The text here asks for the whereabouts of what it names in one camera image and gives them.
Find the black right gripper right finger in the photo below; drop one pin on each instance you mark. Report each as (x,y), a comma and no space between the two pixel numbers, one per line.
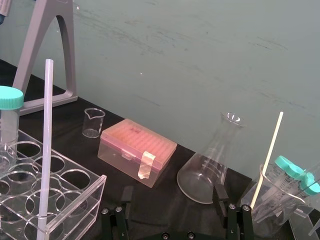
(237,225)

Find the grey plastic stand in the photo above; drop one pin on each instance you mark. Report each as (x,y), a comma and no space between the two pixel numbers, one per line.
(47,37)

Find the black table cloth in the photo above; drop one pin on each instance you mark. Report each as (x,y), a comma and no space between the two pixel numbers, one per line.
(67,125)

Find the pink plastic tip box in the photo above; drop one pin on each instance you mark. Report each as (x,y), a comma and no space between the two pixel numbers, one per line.
(130,145)

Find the white stirring rod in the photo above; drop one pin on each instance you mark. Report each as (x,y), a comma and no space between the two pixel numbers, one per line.
(272,147)

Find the beige tape strip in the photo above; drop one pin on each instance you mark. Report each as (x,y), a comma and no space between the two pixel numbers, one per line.
(146,165)

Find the teal capped plastic tube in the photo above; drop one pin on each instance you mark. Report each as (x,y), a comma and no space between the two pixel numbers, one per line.
(287,166)
(311,187)
(10,100)

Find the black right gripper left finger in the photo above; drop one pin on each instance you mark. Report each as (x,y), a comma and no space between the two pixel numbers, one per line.
(121,225)

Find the clear glass conical flask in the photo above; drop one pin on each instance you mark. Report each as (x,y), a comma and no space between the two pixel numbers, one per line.
(200,180)

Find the clear acrylic tube rack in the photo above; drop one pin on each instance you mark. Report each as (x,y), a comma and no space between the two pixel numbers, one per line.
(75,190)

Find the small clear glass beaker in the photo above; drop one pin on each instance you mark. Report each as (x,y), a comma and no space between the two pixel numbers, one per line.
(93,125)

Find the translucent white plastic rod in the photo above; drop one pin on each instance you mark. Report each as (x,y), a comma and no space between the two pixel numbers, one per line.
(47,125)

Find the large clear glass beaker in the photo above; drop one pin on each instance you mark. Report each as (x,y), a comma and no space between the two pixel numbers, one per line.
(272,200)

